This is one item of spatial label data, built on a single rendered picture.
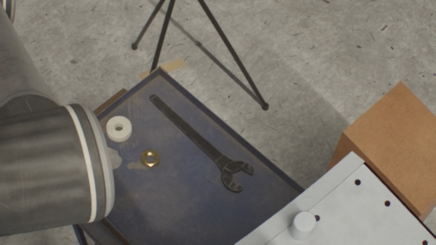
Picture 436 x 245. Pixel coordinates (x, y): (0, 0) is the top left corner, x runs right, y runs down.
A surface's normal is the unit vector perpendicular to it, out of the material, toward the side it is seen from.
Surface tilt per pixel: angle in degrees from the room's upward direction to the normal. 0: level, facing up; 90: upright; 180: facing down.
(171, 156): 0
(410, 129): 0
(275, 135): 0
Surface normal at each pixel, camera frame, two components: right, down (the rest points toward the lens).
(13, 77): 0.03, -0.88
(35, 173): 0.46, -0.08
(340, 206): 0.07, -0.56
